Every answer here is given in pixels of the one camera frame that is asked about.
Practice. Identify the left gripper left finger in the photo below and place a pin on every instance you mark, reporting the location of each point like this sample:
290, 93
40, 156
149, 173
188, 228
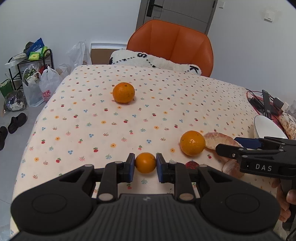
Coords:
113, 174

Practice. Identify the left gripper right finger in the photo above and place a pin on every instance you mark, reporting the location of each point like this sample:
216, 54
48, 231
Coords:
176, 174

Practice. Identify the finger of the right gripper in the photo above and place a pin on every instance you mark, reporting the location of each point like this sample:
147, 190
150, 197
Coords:
227, 151
249, 143

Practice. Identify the dark red small apple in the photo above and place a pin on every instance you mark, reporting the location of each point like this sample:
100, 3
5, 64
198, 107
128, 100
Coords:
192, 165

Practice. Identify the small orange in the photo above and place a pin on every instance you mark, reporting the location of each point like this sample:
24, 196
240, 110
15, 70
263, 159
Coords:
145, 163

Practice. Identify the right hand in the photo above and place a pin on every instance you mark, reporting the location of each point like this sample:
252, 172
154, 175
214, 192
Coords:
285, 201

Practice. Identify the peeled pomelo piece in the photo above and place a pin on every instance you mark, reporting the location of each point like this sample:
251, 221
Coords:
213, 139
232, 168

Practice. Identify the white ceramic plate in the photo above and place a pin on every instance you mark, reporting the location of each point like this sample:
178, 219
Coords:
264, 127

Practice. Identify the floral tissue box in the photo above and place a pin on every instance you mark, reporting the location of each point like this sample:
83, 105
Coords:
288, 123

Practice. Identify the near large orange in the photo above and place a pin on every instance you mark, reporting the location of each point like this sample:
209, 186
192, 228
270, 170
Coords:
192, 143

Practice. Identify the black phone stand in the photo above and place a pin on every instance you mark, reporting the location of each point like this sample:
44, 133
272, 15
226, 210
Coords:
267, 106

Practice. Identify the black power adapter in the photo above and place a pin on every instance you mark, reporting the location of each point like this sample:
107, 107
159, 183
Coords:
277, 103

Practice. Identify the floral tablecloth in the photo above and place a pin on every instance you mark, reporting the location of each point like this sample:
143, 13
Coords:
83, 124

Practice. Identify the far orange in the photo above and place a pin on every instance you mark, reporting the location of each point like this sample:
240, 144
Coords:
123, 92

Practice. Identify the black shoe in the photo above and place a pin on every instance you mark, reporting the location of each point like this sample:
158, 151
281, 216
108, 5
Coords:
17, 122

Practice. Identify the white plastic bag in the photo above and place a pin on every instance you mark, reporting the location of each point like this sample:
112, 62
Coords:
39, 87

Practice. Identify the white fluffy cushion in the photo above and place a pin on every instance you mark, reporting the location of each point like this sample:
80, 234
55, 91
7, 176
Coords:
142, 59

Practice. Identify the orange leather chair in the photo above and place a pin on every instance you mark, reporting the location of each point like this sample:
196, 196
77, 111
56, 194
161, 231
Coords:
181, 45

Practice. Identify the grey door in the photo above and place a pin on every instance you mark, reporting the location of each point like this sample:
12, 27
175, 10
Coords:
194, 14

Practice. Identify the black metal shelf rack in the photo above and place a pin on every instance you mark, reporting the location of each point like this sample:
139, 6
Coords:
35, 55

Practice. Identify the white bag by wall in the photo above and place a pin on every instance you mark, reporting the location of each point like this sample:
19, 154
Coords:
77, 55

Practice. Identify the black door handle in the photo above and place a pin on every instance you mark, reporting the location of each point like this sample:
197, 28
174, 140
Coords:
150, 7

